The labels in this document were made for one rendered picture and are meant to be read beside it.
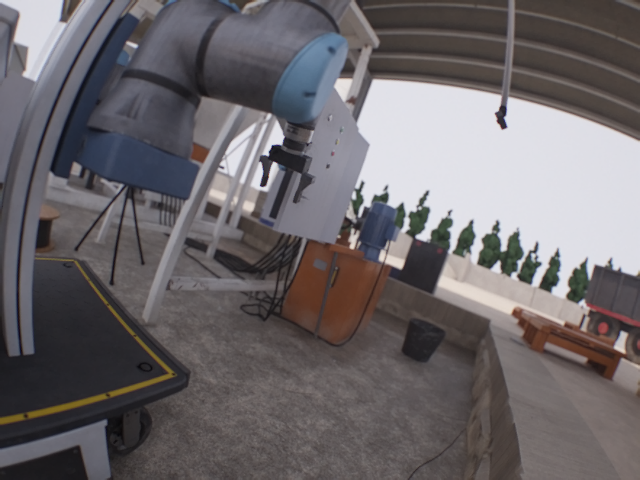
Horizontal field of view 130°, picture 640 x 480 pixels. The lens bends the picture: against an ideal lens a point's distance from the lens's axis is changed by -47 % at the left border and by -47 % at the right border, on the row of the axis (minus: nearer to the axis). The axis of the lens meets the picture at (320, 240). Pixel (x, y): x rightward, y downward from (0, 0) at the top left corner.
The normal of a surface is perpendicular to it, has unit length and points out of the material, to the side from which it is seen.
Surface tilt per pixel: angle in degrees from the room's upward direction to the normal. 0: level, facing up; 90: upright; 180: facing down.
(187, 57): 125
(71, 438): 90
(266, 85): 135
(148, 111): 70
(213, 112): 110
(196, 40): 105
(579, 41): 172
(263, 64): 115
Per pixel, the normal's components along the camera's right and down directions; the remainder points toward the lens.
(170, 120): 0.89, -0.01
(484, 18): -0.41, 0.91
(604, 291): -0.86, -0.29
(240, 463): 0.34, -0.94
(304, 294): -0.45, -0.12
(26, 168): 0.87, 0.33
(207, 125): 0.62, 0.62
